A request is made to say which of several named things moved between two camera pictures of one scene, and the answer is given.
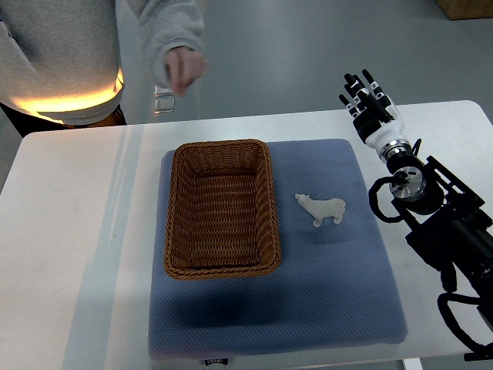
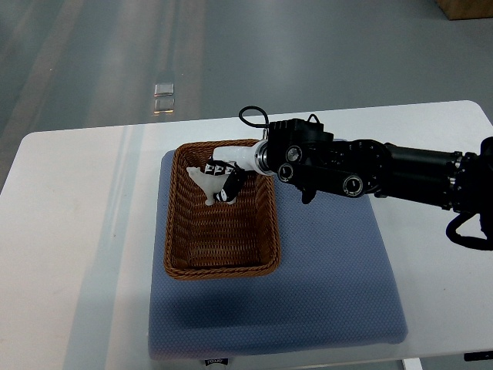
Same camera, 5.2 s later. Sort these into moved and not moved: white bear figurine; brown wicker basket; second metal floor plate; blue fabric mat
Moved: white bear figurine
Not moved: second metal floor plate; brown wicker basket; blue fabric mat
